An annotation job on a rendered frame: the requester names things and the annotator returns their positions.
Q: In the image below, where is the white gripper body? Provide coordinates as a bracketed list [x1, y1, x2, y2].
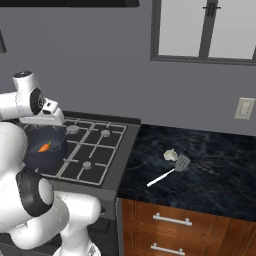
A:
[18, 107, 66, 127]

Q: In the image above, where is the orange carrot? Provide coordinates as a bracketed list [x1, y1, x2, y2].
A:
[37, 140, 53, 154]

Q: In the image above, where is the dark blue pot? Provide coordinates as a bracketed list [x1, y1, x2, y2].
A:
[22, 125, 69, 175]

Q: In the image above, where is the white garlic bulb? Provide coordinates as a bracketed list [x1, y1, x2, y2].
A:
[163, 148, 180, 162]

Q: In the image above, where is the black gas hob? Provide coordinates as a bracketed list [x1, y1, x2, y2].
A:
[13, 111, 142, 202]

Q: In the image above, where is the black extractor hood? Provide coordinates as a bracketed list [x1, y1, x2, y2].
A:
[0, 0, 141, 9]

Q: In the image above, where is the wooden drawer front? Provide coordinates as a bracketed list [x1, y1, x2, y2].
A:
[122, 228, 214, 256]
[121, 198, 234, 256]

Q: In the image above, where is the dark framed window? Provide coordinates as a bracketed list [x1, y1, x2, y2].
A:
[149, 0, 256, 66]

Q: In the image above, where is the grey spatula with white handle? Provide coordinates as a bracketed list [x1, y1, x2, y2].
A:
[146, 154, 192, 188]

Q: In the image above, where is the silver drawer handle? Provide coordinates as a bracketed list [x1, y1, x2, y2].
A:
[152, 212, 193, 227]
[149, 242, 186, 256]

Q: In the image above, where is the white wall socket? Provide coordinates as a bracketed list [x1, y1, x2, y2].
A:
[234, 96, 256, 121]

